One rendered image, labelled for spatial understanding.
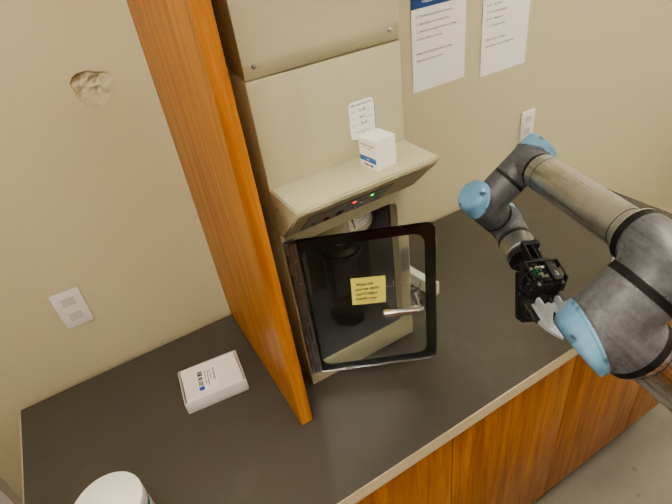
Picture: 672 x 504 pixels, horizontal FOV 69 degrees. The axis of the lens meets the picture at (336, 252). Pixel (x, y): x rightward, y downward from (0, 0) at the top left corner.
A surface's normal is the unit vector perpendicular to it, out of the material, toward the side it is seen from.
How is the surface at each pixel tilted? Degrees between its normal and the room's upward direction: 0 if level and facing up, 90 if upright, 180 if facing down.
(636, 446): 0
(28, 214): 90
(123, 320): 90
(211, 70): 90
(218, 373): 0
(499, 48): 90
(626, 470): 0
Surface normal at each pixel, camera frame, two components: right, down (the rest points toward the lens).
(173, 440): -0.12, -0.81
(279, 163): 0.51, 0.45
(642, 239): -0.66, -0.59
